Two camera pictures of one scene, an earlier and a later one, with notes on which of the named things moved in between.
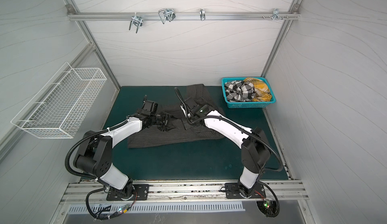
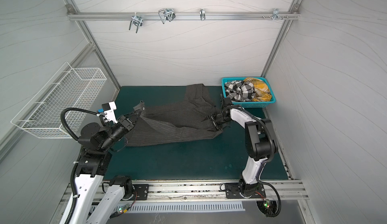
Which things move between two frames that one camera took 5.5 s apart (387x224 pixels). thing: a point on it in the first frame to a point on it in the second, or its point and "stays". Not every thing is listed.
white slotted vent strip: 171,207 stays
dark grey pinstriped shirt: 193,95 stays
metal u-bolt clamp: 137,20 stays
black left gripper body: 162,121 to 122,122
